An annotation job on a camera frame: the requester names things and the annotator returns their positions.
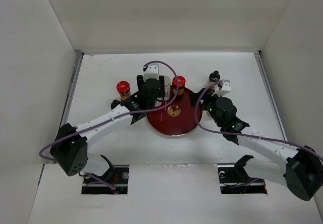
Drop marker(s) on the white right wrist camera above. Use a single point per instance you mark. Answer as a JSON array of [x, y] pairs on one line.
[[222, 88]]

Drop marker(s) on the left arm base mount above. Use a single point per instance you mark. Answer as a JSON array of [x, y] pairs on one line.
[[113, 182]]

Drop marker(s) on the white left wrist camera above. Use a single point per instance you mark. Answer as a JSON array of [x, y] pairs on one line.
[[151, 71]]

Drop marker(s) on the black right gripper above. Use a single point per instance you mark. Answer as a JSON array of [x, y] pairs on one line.
[[207, 97]]

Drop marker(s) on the red cap chili jar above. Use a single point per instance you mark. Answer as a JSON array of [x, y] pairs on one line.
[[123, 88]]

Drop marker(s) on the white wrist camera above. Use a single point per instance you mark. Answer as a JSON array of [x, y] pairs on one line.
[[151, 71], [222, 88]]

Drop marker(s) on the white powder glass jar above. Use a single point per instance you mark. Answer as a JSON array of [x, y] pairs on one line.
[[214, 77]]

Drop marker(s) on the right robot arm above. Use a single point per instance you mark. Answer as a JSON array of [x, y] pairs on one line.
[[293, 166]]

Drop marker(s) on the red round tray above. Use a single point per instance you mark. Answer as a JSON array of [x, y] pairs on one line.
[[177, 119]]

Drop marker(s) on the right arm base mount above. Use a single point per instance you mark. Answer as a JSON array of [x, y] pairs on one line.
[[234, 179]]

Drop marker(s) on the silver cap shaker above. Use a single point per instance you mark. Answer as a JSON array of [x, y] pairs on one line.
[[167, 88], [158, 102]]

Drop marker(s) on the aluminium table edge rail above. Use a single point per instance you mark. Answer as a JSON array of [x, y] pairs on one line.
[[75, 73]]

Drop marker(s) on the black lid spice jar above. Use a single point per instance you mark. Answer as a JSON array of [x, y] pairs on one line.
[[115, 103]]

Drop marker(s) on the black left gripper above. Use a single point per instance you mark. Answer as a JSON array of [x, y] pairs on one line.
[[160, 94]]

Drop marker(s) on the red cap sauce jar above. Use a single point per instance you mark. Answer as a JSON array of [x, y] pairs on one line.
[[178, 86]]

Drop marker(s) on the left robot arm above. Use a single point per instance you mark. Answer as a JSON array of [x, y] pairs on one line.
[[71, 146]]

